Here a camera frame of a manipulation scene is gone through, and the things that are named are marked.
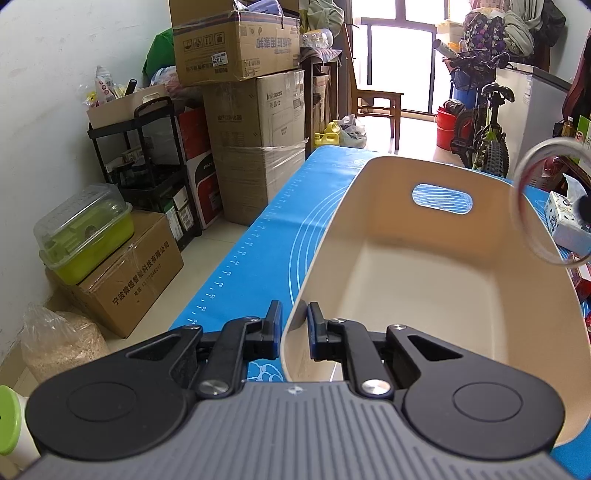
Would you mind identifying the beige plastic storage bin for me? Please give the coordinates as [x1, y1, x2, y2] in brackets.
[280, 157, 590, 444]

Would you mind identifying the white tape roll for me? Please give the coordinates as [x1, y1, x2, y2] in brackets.
[511, 138, 590, 268]

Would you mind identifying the blue silicone mat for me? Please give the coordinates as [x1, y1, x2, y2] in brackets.
[169, 146, 591, 480]

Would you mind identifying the cardboard box on floor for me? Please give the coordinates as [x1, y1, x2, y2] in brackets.
[46, 211, 183, 338]

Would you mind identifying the wrapped bottom cardboard box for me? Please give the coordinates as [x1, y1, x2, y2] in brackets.
[212, 140, 307, 226]

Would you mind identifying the bag of grain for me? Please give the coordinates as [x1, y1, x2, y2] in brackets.
[20, 304, 109, 383]

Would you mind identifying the green container with clear lid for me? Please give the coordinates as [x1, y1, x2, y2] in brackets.
[33, 183, 134, 285]

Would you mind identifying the yellow oil jug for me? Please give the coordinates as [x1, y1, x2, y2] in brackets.
[314, 121, 342, 148]

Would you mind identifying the black shelf cart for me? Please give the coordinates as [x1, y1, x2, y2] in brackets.
[87, 96, 202, 249]

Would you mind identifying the middle cardboard box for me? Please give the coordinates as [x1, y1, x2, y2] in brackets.
[202, 70, 305, 147]

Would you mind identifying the wooden chair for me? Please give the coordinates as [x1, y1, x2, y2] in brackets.
[342, 23, 403, 153]

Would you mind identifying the green black bicycle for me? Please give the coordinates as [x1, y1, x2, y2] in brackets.
[449, 50, 515, 178]

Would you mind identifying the red bucket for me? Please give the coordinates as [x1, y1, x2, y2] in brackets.
[436, 107, 457, 151]

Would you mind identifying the green capped white bottle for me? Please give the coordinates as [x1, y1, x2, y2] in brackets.
[0, 385, 40, 470]

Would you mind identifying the open cardboard tray on cart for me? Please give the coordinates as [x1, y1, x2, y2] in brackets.
[87, 84, 168, 129]

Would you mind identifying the floral tissue box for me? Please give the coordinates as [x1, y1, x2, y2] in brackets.
[545, 173, 591, 257]

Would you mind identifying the top cardboard box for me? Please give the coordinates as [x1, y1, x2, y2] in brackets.
[169, 1, 300, 86]

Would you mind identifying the white chest freezer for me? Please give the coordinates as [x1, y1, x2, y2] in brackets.
[496, 62, 571, 180]

